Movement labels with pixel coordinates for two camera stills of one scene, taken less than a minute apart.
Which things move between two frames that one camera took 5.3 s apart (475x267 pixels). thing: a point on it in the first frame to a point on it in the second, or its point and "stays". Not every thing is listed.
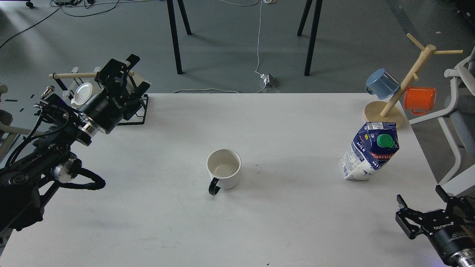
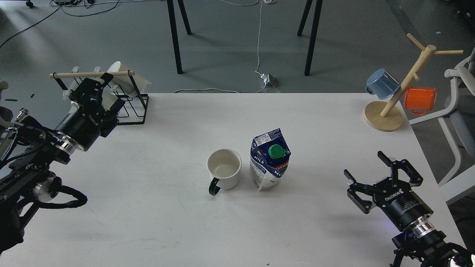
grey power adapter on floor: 268,80 stays
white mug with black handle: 223,165 stays
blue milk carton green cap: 372,148 to 269,157
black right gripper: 451,229 to 395,196
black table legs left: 174,31 stays
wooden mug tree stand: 390,111 stays
